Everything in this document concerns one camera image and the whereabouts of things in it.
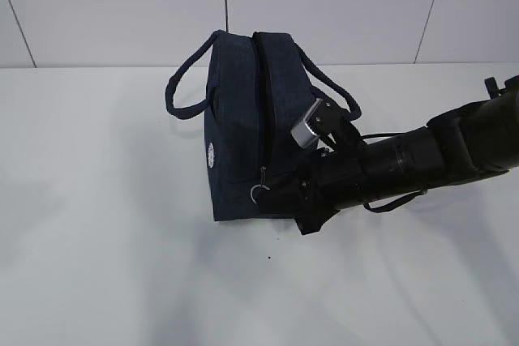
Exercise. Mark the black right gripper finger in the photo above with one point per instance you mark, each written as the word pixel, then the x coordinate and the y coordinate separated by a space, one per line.
pixel 314 221
pixel 282 197

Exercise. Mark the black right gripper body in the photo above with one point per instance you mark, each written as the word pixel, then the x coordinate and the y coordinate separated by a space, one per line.
pixel 328 183

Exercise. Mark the navy blue lunch bag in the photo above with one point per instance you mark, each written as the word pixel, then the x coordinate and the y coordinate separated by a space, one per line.
pixel 257 88

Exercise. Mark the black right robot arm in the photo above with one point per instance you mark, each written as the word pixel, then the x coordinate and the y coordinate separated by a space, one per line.
pixel 471 143

